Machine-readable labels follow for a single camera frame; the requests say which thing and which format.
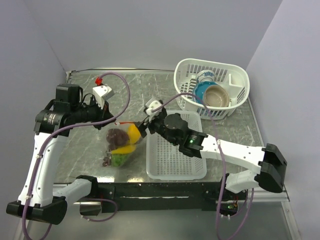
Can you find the green fake lettuce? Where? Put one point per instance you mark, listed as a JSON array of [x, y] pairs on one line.
[[118, 160]]

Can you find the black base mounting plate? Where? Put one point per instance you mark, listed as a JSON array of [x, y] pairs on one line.
[[200, 196]]

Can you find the blue white porcelain cup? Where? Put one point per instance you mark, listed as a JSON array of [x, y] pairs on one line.
[[205, 76]]

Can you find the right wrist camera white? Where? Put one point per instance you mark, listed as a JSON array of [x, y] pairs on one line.
[[153, 107]]

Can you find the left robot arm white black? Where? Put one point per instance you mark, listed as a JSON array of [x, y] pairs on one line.
[[37, 200]]

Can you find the purple fake grapes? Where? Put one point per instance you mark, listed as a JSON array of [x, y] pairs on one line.
[[117, 137]]

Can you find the aluminium frame rail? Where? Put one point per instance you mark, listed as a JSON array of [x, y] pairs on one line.
[[259, 195]]

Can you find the yellow fake banana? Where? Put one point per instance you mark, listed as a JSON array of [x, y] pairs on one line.
[[124, 150]]

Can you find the yellow fake lemon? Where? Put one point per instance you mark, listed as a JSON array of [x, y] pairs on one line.
[[133, 134]]

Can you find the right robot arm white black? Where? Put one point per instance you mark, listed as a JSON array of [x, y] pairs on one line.
[[265, 166]]

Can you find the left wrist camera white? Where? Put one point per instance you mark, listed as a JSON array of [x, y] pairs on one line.
[[102, 93]]

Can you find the teal bowl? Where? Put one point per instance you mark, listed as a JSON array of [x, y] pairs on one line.
[[200, 89]]

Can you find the white oval dish rack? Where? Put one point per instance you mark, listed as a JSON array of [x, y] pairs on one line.
[[232, 78]]

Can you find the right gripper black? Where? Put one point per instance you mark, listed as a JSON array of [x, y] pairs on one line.
[[143, 126]]

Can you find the white perforated rectangular basket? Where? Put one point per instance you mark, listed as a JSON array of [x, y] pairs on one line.
[[164, 161]]

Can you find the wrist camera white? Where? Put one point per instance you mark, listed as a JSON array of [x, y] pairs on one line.
[[153, 107], [102, 93]]

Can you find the clear zip top bag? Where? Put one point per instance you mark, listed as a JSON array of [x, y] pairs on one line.
[[120, 125]]

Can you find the beige bowl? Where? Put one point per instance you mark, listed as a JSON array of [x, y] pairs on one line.
[[216, 96]]

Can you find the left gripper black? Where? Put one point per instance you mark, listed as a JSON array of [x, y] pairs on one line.
[[102, 114]]

